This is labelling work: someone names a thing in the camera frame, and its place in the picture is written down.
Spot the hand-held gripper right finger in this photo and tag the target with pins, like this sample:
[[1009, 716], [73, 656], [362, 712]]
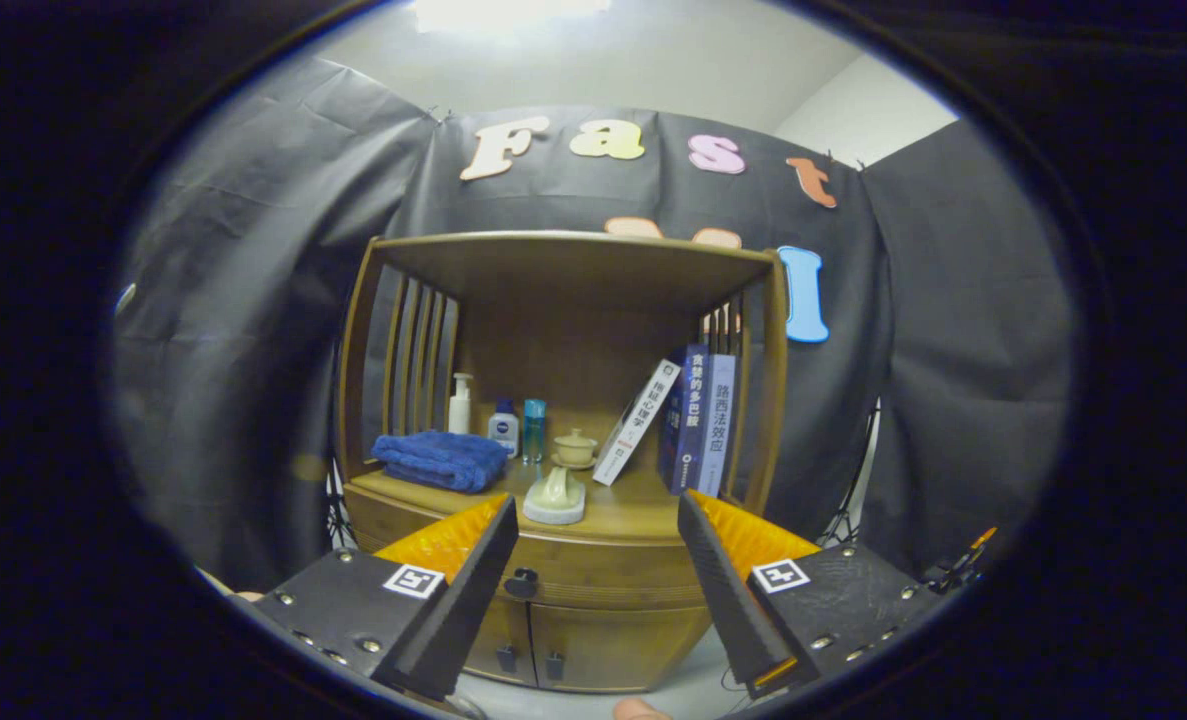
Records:
[[728, 600]]

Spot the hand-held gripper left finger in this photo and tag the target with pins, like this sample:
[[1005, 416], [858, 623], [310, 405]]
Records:
[[463, 610]]

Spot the black drawer knob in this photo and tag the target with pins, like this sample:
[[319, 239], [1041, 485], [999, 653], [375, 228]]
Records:
[[523, 583]]

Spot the wooden drawer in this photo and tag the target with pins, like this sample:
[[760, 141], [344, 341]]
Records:
[[603, 565]]

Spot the narrow wooden cabinet door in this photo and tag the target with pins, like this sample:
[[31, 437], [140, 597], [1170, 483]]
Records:
[[508, 640]]

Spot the wide wooden cabinet door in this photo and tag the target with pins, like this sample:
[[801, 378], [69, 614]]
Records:
[[623, 645]]

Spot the wooden countertop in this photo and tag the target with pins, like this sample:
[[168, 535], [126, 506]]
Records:
[[623, 510]]

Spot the wooden cabinet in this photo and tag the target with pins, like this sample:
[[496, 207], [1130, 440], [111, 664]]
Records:
[[573, 280]]

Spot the blue folded towel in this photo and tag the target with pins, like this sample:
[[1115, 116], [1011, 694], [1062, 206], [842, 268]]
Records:
[[440, 462]]

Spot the black backdrop stand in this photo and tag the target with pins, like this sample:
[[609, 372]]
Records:
[[848, 500], [338, 515]]

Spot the pale blue book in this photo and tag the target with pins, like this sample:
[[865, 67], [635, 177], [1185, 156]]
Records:
[[719, 425]]

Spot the white bottle with blue cap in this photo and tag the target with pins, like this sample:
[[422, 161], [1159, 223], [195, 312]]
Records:
[[503, 432]]

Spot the dark blue book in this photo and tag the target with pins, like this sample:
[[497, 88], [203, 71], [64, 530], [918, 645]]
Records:
[[686, 420]]

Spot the clear blue bottle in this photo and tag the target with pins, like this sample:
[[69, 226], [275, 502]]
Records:
[[534, 432]]

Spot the cream lidded teacup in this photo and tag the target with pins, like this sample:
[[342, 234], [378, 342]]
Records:
[[575, 448]]

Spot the white pump bottle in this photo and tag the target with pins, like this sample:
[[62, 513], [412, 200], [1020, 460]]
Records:
[[461, 410]]

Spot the white book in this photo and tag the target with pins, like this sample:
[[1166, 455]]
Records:
[[638, 420]]

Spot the black and orange device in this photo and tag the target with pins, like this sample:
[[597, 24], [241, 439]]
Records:
[[953, 570]]

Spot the black backdrop cloth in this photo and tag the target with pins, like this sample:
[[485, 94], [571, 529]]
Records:
[[253, 300]]

